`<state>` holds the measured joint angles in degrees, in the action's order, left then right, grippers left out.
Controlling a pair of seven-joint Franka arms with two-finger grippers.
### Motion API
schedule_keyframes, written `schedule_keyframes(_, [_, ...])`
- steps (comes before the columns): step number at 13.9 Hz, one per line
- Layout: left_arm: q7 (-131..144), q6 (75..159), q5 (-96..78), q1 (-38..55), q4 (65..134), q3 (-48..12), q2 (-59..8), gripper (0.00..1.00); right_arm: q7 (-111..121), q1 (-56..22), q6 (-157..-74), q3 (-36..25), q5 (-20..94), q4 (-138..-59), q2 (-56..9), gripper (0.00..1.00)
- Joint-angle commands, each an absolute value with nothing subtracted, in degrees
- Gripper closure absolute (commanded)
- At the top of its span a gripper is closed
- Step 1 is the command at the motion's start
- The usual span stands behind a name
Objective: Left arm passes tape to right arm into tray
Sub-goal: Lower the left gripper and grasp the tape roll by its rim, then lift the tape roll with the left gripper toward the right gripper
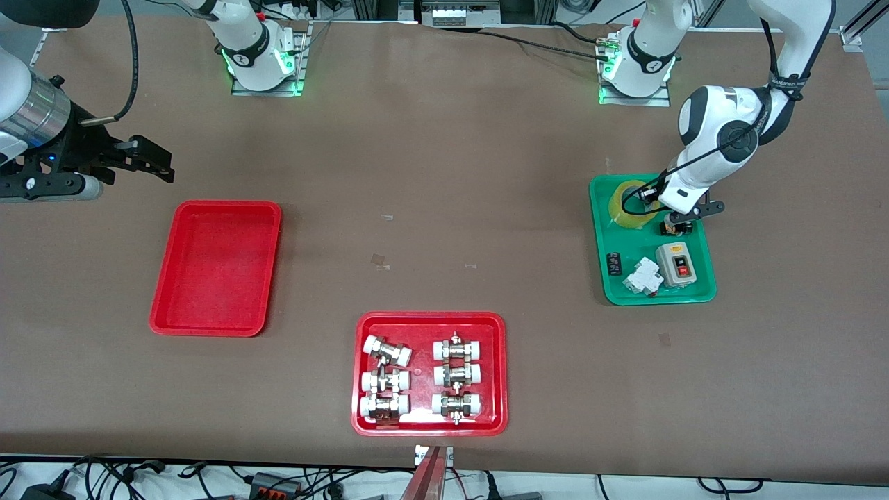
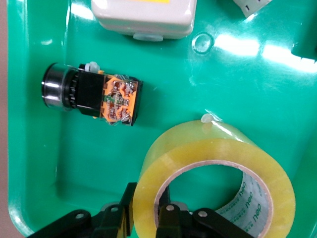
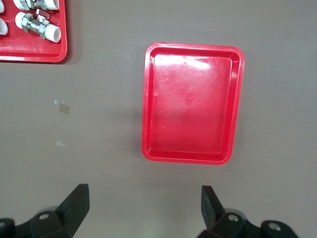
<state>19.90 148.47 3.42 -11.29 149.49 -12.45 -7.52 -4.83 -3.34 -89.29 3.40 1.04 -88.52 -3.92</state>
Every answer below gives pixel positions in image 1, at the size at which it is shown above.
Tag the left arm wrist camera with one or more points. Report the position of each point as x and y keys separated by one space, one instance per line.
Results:
x=698 y=212

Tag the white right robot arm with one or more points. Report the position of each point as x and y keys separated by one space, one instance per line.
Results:
x=14 y=76

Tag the white circuit breaker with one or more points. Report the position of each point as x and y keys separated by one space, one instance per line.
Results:
x=642 y=276

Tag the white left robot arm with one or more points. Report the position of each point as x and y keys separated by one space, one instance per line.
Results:
x=715 y=118

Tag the grey switch box red button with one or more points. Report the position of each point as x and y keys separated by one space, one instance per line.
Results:
x=670 y=267

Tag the red tray with fittings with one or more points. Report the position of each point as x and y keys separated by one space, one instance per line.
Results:
x=422 y=417

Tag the black orange connector box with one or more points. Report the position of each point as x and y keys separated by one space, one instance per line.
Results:
x=274 y=485

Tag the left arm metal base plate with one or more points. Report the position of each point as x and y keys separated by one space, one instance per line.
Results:
x=660 y=101

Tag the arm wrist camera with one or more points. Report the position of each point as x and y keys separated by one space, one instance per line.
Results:
x=698 y=212
x=52 y=186

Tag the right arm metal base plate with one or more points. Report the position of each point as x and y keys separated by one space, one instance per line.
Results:
x=303 y=62

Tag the green plastic tray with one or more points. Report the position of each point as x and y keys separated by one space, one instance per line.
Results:
x=642 y=246

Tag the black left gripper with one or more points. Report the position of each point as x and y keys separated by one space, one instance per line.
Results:
x=651 y=195

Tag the white metal pipe fitting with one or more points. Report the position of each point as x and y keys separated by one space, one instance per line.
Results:
x=457 y=375
x=384 y=405
x=456 y=404
x=385 y=380
x=385 y=349
x=457 y=349

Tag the small silver bracket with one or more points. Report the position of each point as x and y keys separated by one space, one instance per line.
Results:
x=419 y=455

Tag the black power adapter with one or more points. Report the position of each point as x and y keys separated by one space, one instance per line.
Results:
x=45 y=492

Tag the small black brass knob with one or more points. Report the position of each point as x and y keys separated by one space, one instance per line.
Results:
x=671 y=231

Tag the small black terminal block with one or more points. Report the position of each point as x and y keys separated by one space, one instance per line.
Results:
x=614 y=264

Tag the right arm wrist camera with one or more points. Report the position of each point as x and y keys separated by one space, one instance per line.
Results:
x=52 y=186

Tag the grey socket strip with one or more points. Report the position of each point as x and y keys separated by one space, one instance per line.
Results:
x=458 y=14

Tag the yellow tape roll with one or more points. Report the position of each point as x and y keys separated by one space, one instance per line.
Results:
x=621 y=217

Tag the empty red plastic tray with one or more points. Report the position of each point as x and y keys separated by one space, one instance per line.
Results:
x=215 y=271

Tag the aluminium frame profile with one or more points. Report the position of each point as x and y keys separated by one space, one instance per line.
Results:
x=851 y=38

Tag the red metal bar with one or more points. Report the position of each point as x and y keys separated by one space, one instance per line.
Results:
x=427 y=479

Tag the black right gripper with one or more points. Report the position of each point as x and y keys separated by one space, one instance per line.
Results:
x=78 y=149

